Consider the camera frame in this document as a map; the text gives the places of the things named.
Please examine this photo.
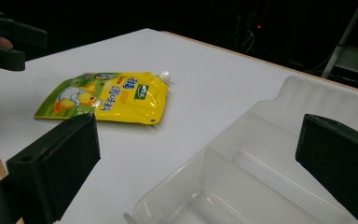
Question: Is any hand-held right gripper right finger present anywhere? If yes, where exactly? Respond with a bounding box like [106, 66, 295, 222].
[295, 113, 358, 224]

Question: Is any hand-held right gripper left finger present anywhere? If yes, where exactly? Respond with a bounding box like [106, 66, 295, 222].
[6, 112, 102, 224]

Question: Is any clear plastic container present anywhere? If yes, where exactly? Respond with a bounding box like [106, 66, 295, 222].
[123, 74, 358, 224]

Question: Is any yellow spouted seasoning pouch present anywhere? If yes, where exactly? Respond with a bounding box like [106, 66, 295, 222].
[34, 70, 172, 126]

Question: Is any grey metal stand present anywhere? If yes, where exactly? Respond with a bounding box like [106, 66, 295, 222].
[321, 0, 358, 86]

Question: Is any thin pale cable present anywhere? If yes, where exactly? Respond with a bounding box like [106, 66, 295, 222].
[240, 29, 256, 49]

